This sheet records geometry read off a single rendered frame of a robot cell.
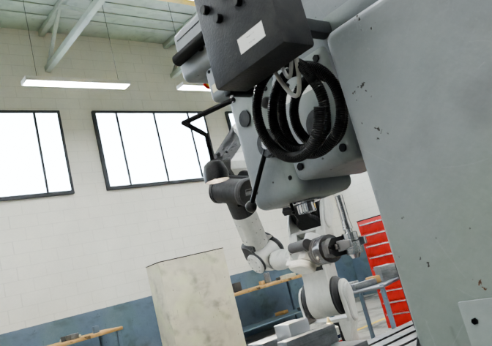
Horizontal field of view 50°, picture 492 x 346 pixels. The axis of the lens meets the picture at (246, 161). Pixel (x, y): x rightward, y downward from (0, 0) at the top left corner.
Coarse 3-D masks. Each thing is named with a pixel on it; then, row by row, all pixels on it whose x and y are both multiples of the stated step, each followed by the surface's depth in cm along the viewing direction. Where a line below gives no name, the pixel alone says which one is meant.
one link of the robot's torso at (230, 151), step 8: (232, 136) 206; (224, 144) 205; (232, 144) 202; (240, 144) 198; (216, 152) 201; (224, 152) 201; (232, 152) 197; (240, 152) 194; (224, 160) 197; (232, 160) 193; (240, 160) 190; (232, 168) 193; (240, 168) 190
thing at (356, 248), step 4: (348, 236) 151; (352, 236) 151; (356, 236) 151; (352, 240) 150; (356, 240) 151; (352, 244) 150; (356, 244) 150; (360, 244) 151; (348, 248) 151; (352, 248) 150; (356, 248) 150; (360, 248) 151; (348, 252) 151; (352, 252) 150; (356, 252) 150
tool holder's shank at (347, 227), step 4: (336, 196) 155; (340, 196) 154; (336, 200) 155; (340, 200) 154; (340, 204) 154; (344, 204) 154; (340, 208) 154; (344, 208) 154; (340, 212) 154; (344, 212) 153; (340, 216) 154; (344, 216) 153; (344, 220) 153; (348, 220) 153; (344, 224) 153; (348, 224) 152; (344, 228) 153; (348, 228) 152; (348, 232) 152
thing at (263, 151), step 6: (270, 132) 125; (258, 138) 128; (258, 144) 128; (258, 150) 128; (264, 150) 126; (264, 156) 127; (270, 156) 126; (264, 162) 128; (258, 168) 128; (258, 174) 129; (258, 180) 129; (258, 186) 130; (252, 192) 131; (252, 198) 131; (246, 204) 132; (252, 204) 131; (252, 210) 131
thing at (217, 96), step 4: (208, 72) 143; (208, 76) 143; (212, 76) 142; (208, 80) 144; (212, 80) 142; (212, 84) 142; (212, 88) 142; (216, 88) 141; (212, 92) 142; (216, 92) 141; (220, 92) 140; (212, 96) 142; (216, 96) 141; (220, 96) 140; (224, 96) 140; (216, 100) 142; (220, 100) 142; (224, 100) 143
